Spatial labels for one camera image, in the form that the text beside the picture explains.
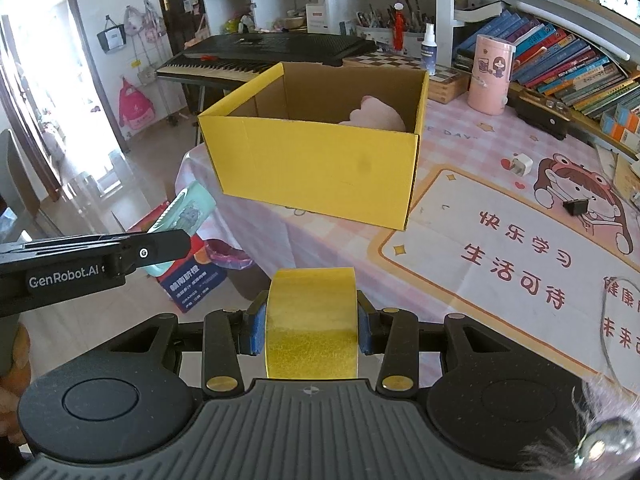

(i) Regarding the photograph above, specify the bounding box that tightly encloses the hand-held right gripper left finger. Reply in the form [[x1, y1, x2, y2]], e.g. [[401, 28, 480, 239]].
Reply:
[[107, 291, 271, 396]]

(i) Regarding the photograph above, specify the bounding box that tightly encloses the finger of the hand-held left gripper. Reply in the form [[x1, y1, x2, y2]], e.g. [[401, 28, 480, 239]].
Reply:
[[0, 229, 192, 275]]

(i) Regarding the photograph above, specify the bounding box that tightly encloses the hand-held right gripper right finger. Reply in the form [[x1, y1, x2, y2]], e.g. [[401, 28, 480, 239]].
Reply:
[[355, 291, 527, 396]]

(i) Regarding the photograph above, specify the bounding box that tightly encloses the yellow tape roll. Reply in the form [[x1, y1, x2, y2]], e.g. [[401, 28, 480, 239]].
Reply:
[[265, 267, 360, 381]]

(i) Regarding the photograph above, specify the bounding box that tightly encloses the mint green packet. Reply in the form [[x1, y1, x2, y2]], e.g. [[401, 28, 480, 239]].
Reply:
[[142, 182, 217, 277]]

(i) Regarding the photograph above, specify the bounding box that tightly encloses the yellow cardboard box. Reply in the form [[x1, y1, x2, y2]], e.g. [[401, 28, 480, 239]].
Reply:
[[197, 61, 430, 232]]

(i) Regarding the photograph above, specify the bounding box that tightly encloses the pink plush pig toy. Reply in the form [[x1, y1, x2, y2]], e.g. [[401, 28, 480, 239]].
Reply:
[[339, 94, 407, 133]]

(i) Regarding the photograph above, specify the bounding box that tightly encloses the pink checked desktop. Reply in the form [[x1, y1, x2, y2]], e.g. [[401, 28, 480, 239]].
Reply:
[[175, 67, 640, 391]]

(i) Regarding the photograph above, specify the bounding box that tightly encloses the red blue carton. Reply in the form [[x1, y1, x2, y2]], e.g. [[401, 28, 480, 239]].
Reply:
[[127, 200, 228, 315]]

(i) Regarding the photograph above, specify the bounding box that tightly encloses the pink plastic bag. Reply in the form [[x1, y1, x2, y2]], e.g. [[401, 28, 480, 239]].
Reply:
[[204, 236, 253, 273]]

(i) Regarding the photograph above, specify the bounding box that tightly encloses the pink backpack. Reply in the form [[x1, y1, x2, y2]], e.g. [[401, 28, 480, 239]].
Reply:
[[117, 77, 153, 131]]

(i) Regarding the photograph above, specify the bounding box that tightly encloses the black keyboard stand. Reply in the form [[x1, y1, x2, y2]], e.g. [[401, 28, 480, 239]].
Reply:
[[167, 79, 236, 128]]

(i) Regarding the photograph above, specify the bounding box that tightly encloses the black white tote bag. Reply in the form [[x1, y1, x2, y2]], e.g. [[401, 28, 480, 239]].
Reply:
[[96, 17, 126, 53]]

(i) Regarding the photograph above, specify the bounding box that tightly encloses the black keyboard piano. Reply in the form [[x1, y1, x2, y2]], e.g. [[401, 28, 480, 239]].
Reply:
[[156, 34, 378, 83]]

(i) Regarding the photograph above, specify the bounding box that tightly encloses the wooden chessboard box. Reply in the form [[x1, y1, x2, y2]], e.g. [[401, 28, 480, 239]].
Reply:
[[345, 50, 471, 105]]

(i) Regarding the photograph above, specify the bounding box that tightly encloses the white box red label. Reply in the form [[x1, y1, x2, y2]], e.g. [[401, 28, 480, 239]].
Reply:
[[306, 4, 327, 36]]

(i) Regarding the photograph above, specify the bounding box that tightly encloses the dark brown device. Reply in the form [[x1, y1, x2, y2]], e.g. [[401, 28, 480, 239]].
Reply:
[[510, 91, 571, 140]]

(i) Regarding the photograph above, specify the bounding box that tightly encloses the pink cylinder container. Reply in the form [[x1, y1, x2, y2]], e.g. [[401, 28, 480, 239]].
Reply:
[[467, 34, 516, 117]]

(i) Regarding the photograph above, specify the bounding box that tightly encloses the white spray bottle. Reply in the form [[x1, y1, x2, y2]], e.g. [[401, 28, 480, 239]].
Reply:
[[420, 22, 437, 70]]

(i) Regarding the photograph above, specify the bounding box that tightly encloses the white brush holder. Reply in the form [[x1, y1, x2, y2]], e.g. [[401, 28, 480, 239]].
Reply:
[[356, 0, 426, 58]]

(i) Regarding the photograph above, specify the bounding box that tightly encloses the yellow envelope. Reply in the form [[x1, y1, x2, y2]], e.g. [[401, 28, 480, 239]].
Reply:
[[612, 152, 640, 196]]

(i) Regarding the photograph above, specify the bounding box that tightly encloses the red tasselled ornament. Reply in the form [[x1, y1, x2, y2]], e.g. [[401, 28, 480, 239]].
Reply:
[[392, 2, 405, 53]]

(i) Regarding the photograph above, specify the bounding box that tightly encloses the orange blue box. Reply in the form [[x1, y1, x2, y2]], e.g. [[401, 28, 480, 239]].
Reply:
[[600, 112, 640, 150], [614, 102, 640, 133]]

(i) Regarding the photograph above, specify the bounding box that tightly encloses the row of books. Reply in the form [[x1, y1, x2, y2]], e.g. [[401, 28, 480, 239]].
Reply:
[[457, 7, 640, 121]]

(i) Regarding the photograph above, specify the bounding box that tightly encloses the white desk hutch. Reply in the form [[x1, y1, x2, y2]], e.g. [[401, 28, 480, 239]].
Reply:
[[435, 0, 640, 161]]

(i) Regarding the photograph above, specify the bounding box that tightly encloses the thick white book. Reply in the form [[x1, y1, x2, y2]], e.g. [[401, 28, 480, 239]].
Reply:
[[454, 2, 506, 25]]

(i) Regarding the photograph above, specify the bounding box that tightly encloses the black smartphone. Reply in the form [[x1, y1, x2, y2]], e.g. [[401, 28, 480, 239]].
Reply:
[[599, 0, 640, 21]]

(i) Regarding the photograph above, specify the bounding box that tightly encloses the white charging cable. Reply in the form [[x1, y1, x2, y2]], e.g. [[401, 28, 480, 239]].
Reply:
[[597, 275, 640, 376]]

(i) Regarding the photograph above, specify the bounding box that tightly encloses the fluffy keychain charm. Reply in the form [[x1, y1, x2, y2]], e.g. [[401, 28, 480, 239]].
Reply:
[[525, 370, 640, 480]]

